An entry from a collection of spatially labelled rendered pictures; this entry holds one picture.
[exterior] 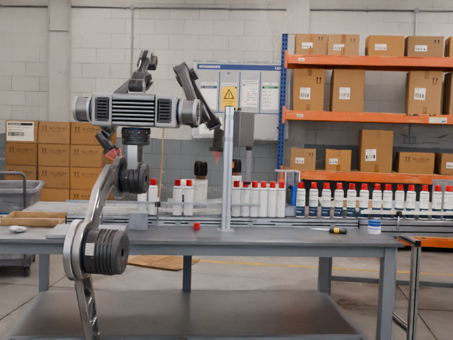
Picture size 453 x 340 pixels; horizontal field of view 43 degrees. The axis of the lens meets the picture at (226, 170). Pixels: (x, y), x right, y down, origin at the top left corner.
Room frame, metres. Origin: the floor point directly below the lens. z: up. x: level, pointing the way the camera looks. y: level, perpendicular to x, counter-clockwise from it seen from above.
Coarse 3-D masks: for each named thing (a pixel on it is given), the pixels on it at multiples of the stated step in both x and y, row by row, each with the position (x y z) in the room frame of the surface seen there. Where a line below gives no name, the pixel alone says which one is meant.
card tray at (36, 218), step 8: (8, 216) 3.10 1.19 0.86; (16, 216) 3.23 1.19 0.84; (24, 216) 3.23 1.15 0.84; (32, 216) 3.24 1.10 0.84; (40, 216) 3.24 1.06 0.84; (48, 216) 3.25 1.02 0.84; (56, 216) 3.25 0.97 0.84; (64, 216) 3.26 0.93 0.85; (8, 224) 2.98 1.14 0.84; (16, 224) 2.98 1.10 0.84; (24, 224) 2.99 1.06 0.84; (32, 224) 2.99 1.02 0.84; (40, 224) 2.99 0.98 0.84; (48, 224) 3.00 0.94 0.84; (56, 224) 3.00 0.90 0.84
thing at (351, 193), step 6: (354, 186) 3.28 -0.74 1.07; (348, 192) 3.28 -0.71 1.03; (354, 192) 3.27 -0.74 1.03; (348, 198) 3.28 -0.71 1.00; (354, 198) 3.27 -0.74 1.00; (348, 204) 3.28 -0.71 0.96; (354, 204) 3.27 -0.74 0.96; (348, 210) 3.28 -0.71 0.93; (354, 210) 3.27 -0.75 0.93; (348, 216) 3.28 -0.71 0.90; (354, 216) 3.28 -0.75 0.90
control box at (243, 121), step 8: (240, 112) 3.05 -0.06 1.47; (248, 112) 3.12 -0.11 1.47; (240, 120) 3.05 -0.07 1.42; (248, 120) 3.13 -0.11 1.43; (240, 128) 3.05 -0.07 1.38; (248, 128) 3.13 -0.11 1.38; (240, 136) 3.05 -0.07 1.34; (248, 136) 3.13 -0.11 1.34; (240, 144) 3.05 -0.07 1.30; (248, 144) 3.13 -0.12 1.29
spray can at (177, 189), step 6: (180, 180) 3.19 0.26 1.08; (174, 186) 3.19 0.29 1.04; (180, 186) 3.19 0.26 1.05; (174, 192) 3.18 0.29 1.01; (180, 192) 3.18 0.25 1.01; (174, 198) 3.18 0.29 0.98; (180, 198) 3.18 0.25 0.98; (174, 204) 3.18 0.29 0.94; (180, 204) 3.18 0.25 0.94; (174, 210) 3.18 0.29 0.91; (180, 210) 3.18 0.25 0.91
